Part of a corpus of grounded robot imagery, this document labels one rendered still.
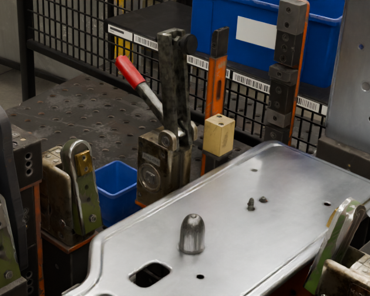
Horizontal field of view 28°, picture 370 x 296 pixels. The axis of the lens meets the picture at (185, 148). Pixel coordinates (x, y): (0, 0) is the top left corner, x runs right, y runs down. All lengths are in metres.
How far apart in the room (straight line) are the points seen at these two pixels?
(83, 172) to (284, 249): 0.28
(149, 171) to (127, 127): 0.78
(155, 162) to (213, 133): 0.10
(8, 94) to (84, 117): 1.82
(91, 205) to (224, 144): 0.25
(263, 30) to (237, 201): 0.43
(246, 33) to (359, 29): 0.30
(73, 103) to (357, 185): 1.05
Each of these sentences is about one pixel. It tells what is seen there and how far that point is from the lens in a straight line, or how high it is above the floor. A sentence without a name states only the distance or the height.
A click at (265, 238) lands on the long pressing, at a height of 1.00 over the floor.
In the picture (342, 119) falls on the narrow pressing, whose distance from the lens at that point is 1.23.
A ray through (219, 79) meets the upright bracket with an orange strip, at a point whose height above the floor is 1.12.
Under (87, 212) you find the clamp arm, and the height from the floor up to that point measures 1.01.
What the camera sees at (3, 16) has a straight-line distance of 3.61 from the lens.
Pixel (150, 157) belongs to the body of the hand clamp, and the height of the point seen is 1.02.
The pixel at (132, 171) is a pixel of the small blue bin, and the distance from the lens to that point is 1.53.
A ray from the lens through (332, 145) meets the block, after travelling 1.23.
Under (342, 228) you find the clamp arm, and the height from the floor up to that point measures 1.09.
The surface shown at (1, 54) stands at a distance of 3.72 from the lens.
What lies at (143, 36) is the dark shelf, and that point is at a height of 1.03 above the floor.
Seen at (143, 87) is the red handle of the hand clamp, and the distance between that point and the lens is 1.09.
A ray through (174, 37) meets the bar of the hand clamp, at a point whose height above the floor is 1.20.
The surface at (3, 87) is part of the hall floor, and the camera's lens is 3.82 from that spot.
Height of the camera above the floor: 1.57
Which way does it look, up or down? 29 degrees down
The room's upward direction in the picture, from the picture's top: 3 degrees clockwise
